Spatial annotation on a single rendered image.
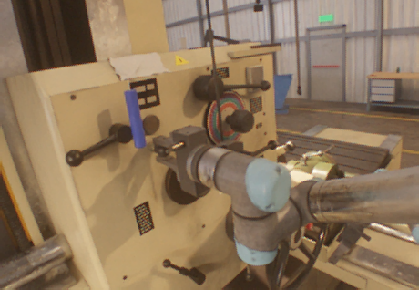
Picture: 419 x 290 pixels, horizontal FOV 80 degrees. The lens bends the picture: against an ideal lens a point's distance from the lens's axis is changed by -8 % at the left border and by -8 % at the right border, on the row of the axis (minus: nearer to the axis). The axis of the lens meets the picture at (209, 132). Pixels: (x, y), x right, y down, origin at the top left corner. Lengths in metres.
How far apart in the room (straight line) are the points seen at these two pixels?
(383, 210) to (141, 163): 0.50
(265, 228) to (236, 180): 0.10
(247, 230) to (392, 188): 0.22
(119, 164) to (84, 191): 0.10
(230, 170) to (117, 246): 0.39
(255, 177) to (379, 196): 0.17
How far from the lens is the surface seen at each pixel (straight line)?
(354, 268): 1.74
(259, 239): 0.47
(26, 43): 1.34
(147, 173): 0.69
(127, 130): 0.59
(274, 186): 0.40
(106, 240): 0.70
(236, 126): 0.76
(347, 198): 0.45
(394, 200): 0.41
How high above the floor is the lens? 1.90
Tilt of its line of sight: 17 degrees down
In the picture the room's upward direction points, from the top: 7 degrees counter-clockwise
